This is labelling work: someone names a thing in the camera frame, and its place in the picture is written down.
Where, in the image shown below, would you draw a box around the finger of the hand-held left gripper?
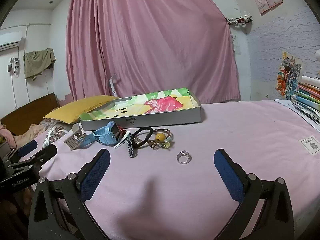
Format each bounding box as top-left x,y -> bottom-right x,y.
17,140 -> 38,157
9,144 -> 58,173

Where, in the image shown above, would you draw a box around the wooden headboard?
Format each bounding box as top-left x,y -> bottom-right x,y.
0,92 -> 60,135

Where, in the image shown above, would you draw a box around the floral patterned pillow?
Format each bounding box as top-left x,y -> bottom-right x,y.
41,119 -> 74,148

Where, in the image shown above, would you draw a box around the black white striped hair clip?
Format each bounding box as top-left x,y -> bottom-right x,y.
127,131 -> 137,158

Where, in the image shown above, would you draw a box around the black hair tie with crystal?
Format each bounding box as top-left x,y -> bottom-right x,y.
130,127 -> 154,148

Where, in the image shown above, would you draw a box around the crumpled pink cloth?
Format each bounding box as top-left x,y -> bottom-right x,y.
0,124 -> 48,148

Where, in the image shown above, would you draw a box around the loose white papers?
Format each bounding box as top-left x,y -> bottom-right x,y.
274,99 -> 320,128

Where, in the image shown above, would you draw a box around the wire wall rack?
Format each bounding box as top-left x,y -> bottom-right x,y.
226,15 -> 252,27

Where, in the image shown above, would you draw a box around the white wall device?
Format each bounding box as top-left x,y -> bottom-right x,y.
7,57 -> 20,76

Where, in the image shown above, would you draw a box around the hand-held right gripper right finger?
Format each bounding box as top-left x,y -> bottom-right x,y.
213,149 -> 295,240

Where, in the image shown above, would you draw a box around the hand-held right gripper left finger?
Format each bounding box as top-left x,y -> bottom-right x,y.
28,149 -> 111,240

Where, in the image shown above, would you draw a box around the light blue smart watch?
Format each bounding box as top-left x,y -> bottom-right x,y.
84,121 -> 125,148

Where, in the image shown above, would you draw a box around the green hanging cloth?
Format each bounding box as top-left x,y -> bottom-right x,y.
23,48 -> 56,79

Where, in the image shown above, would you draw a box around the white card with round print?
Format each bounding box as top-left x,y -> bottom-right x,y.
299,135 -> 320,155

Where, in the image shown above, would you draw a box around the stack of books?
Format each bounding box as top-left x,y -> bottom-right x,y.
290,75 -> 320,120

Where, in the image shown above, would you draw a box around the colourful wall poster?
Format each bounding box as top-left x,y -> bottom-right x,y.
276,51 -> 303,100

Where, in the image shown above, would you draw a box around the grey box with painted lining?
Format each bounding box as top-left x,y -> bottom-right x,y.
79,87 -> 202,132

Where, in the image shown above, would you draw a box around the silver ring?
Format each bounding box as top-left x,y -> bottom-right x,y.
176,150 -> 192,165

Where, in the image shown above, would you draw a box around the wall calendar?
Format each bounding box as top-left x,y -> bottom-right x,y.
231,34 -> 241,55

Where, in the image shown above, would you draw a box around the yellow pillow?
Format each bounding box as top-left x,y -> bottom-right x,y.
43,95 -> 120,124

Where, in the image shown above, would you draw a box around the grey hair claw clip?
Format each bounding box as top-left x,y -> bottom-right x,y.
63,125 -> 87,151

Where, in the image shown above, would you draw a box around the brown hair tie yellow beads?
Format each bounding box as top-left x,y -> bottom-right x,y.
146,128 -> 173,150

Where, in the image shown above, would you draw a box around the white air conditioner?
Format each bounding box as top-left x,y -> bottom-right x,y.
0,31 -> 23,52

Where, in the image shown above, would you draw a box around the pink curtain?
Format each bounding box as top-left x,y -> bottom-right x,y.
65,0 -> 242,105

